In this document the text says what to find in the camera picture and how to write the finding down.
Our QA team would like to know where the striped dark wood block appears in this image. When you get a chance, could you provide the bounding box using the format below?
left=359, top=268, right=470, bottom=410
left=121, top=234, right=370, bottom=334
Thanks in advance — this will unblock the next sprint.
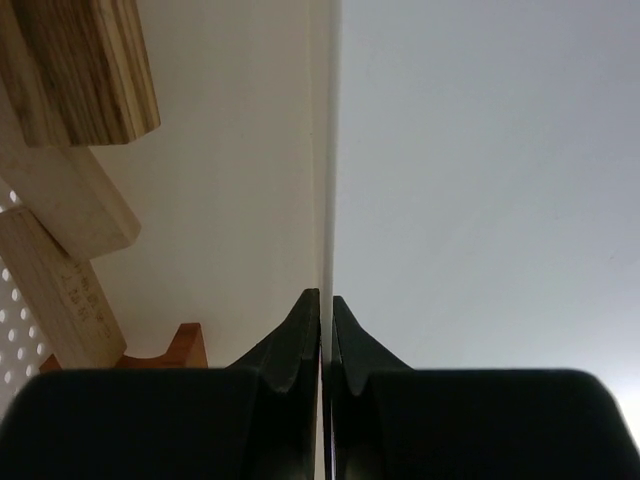
left=1, top=1, right=161, bottom=147

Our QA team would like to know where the pale long wood block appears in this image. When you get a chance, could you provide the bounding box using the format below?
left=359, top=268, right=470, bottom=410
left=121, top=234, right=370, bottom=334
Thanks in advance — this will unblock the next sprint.
left=1, top=88, right=141, bottom=260

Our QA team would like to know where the white translucent plastic bin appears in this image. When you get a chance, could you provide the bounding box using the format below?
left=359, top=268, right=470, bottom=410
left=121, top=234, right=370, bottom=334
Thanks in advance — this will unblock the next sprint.
left=308, top=1, right=342, bottom=356

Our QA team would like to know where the engraved long wood block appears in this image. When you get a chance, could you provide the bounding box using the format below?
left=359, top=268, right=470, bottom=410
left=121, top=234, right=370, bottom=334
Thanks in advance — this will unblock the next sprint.
left=1, top=207, right=127, bottom=369

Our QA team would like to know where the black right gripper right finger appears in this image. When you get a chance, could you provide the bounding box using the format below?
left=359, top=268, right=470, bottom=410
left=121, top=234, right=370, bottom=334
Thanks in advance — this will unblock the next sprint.
left=332, top=297, right=639, bottom=479

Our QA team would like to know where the orange arch wood block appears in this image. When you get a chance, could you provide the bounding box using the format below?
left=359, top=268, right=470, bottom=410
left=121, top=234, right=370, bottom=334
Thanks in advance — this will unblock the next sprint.
left=40, top=323, right=208, bottom=373

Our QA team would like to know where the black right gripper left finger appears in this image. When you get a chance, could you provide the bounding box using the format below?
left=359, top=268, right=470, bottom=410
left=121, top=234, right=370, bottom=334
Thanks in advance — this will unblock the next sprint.
left=1, top=289, right=319, bottom=479

